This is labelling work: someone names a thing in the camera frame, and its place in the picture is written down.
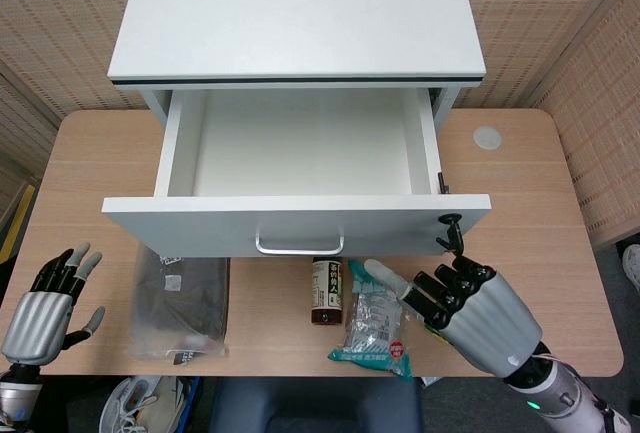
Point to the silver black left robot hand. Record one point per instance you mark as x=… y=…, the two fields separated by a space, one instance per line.
x=37 y=323

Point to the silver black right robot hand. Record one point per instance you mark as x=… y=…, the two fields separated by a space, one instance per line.
x=495 y=323

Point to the brown sauce bottle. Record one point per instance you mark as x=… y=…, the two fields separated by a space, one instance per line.
x=327 y=288

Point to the large white cabinet drawer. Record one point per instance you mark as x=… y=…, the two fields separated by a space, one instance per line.
x=300 y=153

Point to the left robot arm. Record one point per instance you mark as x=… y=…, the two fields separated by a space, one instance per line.
x=17 y=393

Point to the white drawer cabinet body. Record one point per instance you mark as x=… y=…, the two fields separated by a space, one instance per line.
x=300 y=13

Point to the teal snack packet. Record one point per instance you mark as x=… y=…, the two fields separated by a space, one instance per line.
x=375 y=323

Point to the white sneaker with laces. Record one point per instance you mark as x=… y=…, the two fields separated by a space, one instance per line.
x=135 y=405

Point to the white grey shoe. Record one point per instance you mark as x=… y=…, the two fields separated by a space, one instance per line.
x=633 y=265

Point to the dark garment in plastic bag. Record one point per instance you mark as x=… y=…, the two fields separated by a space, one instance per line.
x=185 y=298

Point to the grey round desk grommet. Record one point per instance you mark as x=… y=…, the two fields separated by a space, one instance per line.
x=487 y=137

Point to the dark blue chair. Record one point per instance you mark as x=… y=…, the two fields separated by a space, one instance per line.
x=315 y=403

